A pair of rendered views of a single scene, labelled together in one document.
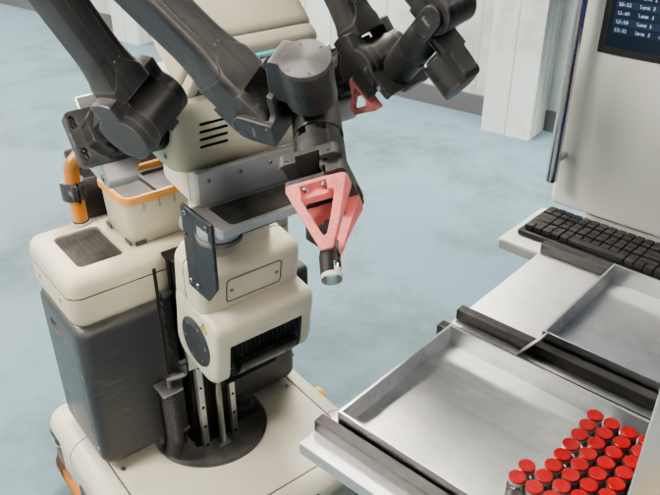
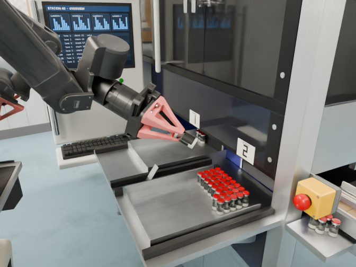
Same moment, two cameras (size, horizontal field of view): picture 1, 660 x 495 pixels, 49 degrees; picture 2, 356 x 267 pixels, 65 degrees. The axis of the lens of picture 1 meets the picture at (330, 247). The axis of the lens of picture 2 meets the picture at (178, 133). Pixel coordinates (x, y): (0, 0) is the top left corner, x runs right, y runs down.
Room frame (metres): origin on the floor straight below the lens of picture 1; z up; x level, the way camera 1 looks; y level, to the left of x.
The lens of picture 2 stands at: (0.45, 0.45, 1.41)
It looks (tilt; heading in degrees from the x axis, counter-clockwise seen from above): 22 degrees down; 292
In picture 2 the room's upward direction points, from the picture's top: straight up
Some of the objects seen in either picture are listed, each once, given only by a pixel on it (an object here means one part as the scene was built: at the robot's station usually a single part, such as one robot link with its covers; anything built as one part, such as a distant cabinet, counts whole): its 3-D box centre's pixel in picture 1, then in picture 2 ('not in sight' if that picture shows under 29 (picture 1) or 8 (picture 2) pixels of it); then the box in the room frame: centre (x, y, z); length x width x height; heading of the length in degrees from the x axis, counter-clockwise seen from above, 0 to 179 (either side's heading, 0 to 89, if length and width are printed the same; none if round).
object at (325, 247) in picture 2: not in sight; (322, 234); (0.31, -0.25, 0.87); 0.14 x 0.13 x 0.02; 48
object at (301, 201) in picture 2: not in sight; (303, 201); (0.38, -0.20, 0.99); 0.04 x 0.04 x 0.04; 48
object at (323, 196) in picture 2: not in sight; (316, 196); (0.35, -0.23, 1.00); 0.08 x 0.07 x 0.07; 48
